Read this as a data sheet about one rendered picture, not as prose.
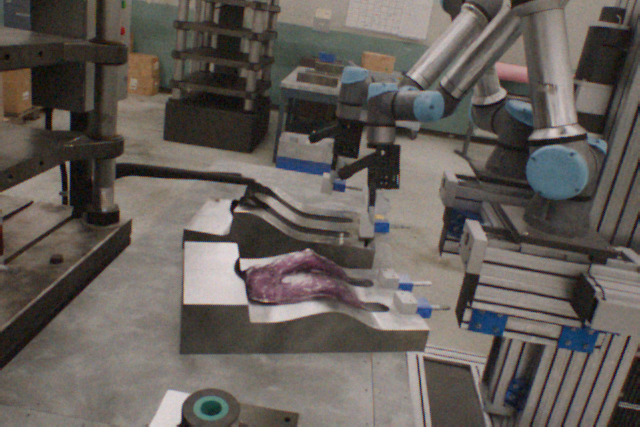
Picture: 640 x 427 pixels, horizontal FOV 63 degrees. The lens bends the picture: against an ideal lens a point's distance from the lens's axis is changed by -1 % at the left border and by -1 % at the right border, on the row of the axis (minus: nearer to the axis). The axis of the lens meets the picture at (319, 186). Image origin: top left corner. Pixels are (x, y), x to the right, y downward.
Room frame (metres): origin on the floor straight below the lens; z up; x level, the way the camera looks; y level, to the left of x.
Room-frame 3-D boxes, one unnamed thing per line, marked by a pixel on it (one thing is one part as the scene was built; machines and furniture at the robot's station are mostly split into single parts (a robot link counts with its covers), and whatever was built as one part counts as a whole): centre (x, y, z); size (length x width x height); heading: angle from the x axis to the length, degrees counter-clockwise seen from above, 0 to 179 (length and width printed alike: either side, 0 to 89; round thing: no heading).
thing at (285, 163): (4.69, 0.12, 0.11); 0.61 x 0.41 x 0.22; 90
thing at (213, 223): (1.37, 0.08, 0.87); 0.50 x 0.26 x 0.14; 89
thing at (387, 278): (1.14, -0.24, 0.86); 0.13 x 0.05 x 0.05; 106
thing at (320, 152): (4.69, 0.12, 0.28); 0.61 x 0.41 x 0.15; 90
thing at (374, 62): (7.41, -0.52, 0.94); 0.41 x 0.33 x 0.29; 97
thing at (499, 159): (1.70, -0.61, 1.09); 0.15 x 0.15 x 0.10
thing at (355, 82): (1.60, -0.06, 1.25); 0.09 x 0.08 x 0.11; 114
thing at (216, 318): (1.01, 0.00, 0.86); 0.50 x 0.26 x 0.11; 106
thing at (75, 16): (1.60, 0.77, 0.74); 0.31 x 0.22 x 1.47; 179
